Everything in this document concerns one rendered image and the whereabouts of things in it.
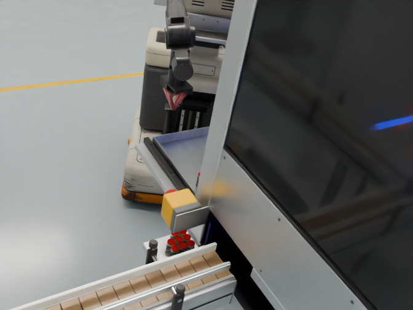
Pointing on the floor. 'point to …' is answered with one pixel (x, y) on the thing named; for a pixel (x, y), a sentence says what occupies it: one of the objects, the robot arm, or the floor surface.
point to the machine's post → (224, 105)
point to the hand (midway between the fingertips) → (173, 107)
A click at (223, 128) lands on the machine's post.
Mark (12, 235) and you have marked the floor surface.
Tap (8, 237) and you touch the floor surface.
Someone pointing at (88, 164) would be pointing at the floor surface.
